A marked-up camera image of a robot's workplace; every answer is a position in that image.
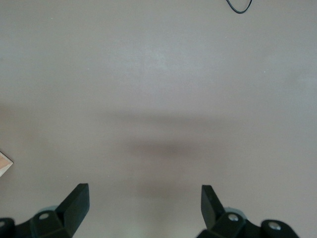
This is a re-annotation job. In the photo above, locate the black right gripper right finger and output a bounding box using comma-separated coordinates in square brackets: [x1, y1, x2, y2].
[197, 184, 300, 238]

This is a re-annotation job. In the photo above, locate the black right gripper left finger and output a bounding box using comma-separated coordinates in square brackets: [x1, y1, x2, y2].
[0, 183, 90, 238]

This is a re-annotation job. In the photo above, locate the light wooden block corner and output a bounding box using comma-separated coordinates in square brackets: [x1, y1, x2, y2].
[0, 150, 14, 178]

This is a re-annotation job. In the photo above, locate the thin black cable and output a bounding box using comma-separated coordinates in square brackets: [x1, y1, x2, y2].
[225, 0, 253, 14]

